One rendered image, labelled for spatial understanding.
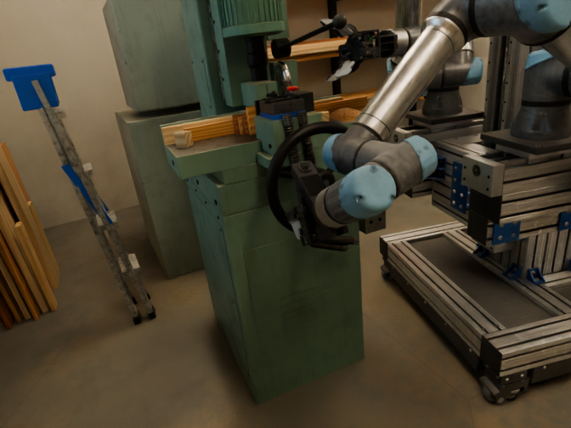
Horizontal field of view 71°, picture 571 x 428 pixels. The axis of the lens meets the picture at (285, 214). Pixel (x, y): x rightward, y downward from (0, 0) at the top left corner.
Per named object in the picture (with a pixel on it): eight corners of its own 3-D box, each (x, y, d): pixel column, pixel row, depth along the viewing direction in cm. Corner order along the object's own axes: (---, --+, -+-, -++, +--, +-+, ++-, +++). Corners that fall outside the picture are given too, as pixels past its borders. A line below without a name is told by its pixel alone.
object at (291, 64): (277, 98, 138) (273, 62, 134) (269, 98, 144) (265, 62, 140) (301, 94, 141) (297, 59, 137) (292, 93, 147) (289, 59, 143)
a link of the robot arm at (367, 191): (411, 195, 60) (370, 223, 57) (374, 209, 70) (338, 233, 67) (384, 150, 60) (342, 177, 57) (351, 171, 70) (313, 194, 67)
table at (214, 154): (187, 189, 93) (181, 165, 91) (166, 163, 120) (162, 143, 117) (396, 141, 114) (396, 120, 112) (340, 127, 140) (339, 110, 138)
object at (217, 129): (187, 143, 115) (183, 129, 113) (185, 142, 116) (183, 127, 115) (367, 108, 136) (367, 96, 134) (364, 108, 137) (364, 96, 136)
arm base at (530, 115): (543, 126, 121) (547, 92, 117) (587, 134, 107) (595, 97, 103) (498, 133, 118) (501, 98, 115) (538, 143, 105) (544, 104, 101)
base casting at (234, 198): (221, 217, 110) (215, 187, 106) (182, 171, 159) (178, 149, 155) (358, 182, 125) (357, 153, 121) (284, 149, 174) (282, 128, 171)
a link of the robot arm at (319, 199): (317, 188, 68) (358, 177, 70) (308, 194, 72) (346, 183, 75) (330, 229, 67) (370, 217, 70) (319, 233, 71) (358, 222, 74)
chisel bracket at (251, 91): (258, 115, 117) (255, 84, 113) (243, 109, 129) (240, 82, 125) (281, 110, 119) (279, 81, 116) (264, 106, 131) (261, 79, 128)
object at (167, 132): (165, 145, 114) (161, 128, 112) (164, 144, 116) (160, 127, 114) (344, 111, 135) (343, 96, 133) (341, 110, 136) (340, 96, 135)
